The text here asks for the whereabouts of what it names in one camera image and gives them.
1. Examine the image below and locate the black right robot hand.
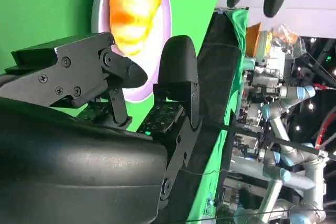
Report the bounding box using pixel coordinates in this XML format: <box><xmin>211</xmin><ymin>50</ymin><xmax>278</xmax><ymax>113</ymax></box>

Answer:
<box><xmin>0</xmin><ymin>32</ymin><xmax>203</xmax><ymax>224</ymax></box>

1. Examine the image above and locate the orange and white bread roll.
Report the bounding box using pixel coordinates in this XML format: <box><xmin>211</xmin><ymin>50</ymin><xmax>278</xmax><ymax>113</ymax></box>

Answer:
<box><xmin>109</xmin><ymin>0</ymin><xmax>162</xmax><ymax>57</ymax></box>

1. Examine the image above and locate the orange box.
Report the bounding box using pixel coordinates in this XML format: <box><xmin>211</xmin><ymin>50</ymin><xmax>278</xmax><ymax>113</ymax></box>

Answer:
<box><xmin>246</xmin><ymin>22</ymin><xmax>263</xmax><ymax>57</ymax></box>

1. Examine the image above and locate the clear plastic bag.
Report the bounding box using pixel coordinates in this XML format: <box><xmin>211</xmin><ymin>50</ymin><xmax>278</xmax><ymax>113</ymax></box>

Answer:
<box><xmin>271</xmin><ymin>24</ymin><xmax>307</xmax><ymax>57</ymax></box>

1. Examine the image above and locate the lilac plate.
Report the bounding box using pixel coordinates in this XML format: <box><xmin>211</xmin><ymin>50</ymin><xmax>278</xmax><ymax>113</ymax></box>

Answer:
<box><xmin>91</xmin><ymin>0</ymin><xmax>172</xmax><ymax>103</ymax></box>

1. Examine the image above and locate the black backdrop cloth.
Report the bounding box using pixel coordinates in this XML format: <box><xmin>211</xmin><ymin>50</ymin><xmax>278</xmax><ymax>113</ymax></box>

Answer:
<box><xmin>157</xmin><ymin>11</ymin><xmax>246</xmax><ymax>224</ymax></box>

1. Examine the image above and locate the grey machine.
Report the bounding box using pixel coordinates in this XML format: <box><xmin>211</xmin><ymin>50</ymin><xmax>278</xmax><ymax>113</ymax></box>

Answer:
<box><xmin>250</xmin><ymin>63</ymin><xmax>286</xmax><ymax>96</ymax></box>

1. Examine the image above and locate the green table cloth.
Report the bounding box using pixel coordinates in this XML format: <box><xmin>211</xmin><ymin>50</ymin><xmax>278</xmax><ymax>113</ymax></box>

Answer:
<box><xmin>0</xmin><ymin>0</ymin><xmax>249</xmax><ymax>224</ymax></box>

